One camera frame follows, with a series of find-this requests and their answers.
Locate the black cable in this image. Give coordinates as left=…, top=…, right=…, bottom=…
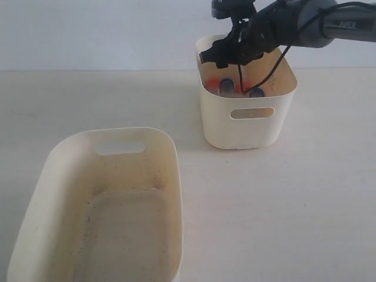
left=236, top=1, right=335, bottom=95

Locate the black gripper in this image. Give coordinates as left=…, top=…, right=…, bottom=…
left=199, top=1, right=304, bottom=69

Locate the orange-capped tube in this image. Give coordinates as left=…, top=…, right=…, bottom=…
left=204, top=78, right=220, bottom=96

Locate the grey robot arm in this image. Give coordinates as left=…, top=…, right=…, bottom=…
left=199, top=1, right=375, bottom=69

